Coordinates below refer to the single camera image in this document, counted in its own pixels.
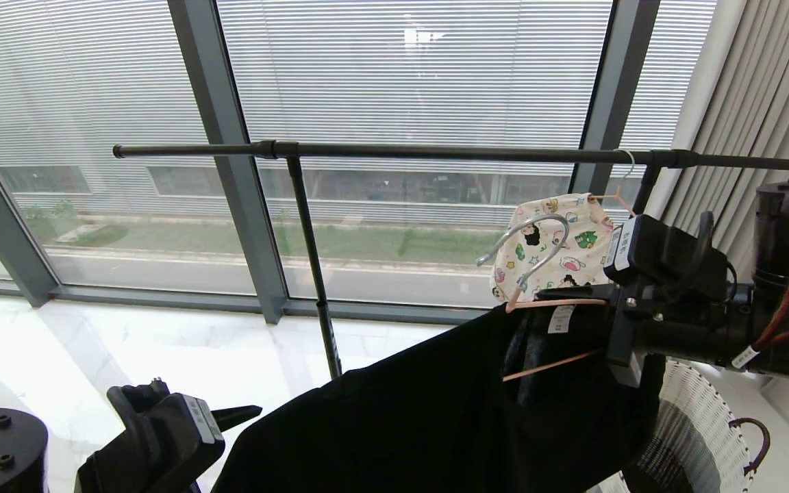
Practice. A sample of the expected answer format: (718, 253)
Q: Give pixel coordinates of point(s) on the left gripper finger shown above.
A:
(237, 415)

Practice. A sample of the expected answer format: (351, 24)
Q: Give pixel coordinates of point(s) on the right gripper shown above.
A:
(675, 335)

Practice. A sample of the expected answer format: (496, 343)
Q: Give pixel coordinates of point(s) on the cream printed garment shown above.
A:
(572, 239)

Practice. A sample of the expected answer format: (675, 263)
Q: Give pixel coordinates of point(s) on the pink clothes hanger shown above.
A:
(559, 229)
(615, 198)

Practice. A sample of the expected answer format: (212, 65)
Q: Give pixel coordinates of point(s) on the black garment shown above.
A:
(435, 424)

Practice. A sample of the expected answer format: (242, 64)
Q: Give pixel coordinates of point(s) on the white laundry basket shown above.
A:
(696, 438)

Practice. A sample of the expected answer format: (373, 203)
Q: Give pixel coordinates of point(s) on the black clothes rack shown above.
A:
(435, 152)

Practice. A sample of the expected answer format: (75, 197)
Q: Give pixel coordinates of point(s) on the beige curtain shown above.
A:
(764, 89)

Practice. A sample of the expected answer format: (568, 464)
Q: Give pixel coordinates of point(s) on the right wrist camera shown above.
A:
(668, 257)

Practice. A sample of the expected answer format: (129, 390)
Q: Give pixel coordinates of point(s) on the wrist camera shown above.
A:
(668, 257)
(155, 438)

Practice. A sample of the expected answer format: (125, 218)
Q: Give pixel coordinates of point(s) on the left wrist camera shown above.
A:
(155, 438)

